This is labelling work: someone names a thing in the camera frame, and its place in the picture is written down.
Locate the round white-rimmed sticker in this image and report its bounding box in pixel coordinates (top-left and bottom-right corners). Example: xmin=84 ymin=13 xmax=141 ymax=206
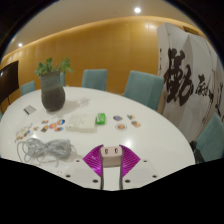
xmin=114 ymin=122 xmax=128 ymax=132

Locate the dark ribbed vase with plant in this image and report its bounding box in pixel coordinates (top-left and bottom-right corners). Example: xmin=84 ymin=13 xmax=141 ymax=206
xmin=34 ymin=57 xmax=74 ymax=113

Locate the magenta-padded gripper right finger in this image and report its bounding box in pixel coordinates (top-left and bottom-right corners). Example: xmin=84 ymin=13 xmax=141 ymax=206
xmin=119 ymin=144 xmax=161 ymax=191

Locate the white sticker sheet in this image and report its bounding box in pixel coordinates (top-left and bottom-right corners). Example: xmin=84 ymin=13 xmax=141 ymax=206
xmin=14 ymin=123 xmax=35 ymax=143

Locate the small grey card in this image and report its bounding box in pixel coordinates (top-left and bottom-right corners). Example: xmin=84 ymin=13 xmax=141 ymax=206
xmin=22 ymin=104 xmax=37 ymax=116

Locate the black wall screen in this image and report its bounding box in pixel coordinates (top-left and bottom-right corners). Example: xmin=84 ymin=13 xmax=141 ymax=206
xmin=0 ymin=60 xmax=20 ymax=105

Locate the coiled grey cable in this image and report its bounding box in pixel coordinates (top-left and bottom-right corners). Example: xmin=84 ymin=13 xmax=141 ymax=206
xmin=15 ymin=137 xmax=78 ymax=168

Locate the white calligraphy folding screen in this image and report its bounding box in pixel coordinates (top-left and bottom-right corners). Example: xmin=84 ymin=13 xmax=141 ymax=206
xmin=156 ymin=22 xmax=224 ymax=145

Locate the teal upholstered chair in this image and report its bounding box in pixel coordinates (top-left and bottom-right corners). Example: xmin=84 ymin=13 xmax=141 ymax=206
xmin=194 ymin=112 xmax=224 ymax=163
xmin=20 ymin=79 xmax=37 ymax=97
xmin=81 ymin=68 xmax=109 ymax=92
xmin=59 ymin=71 xmax=66 ymax=88
xmin=123 ymin=70 xmax=165 ymax=112

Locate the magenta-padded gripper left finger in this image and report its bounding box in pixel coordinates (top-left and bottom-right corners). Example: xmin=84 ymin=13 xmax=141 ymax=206
xmin=62 ymin=143 xmax=105 ymax=191

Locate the small pinkish white charger block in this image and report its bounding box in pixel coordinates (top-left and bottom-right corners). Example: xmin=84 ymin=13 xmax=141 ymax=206
xmin=100 ymin=144 xmax=124 ymax=168

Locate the green packet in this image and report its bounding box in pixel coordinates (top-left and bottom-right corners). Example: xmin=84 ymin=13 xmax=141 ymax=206
xmin=95 ymin=112 xmax=107 ymax=126

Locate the flat white box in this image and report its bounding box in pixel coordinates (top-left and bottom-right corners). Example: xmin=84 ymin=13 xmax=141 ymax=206
xmin=64 ymin=113 xmax=98 ymax=133

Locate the white power strip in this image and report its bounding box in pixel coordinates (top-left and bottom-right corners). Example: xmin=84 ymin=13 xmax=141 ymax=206
xmin=36 ymin=162 xmax=69 ymax=178

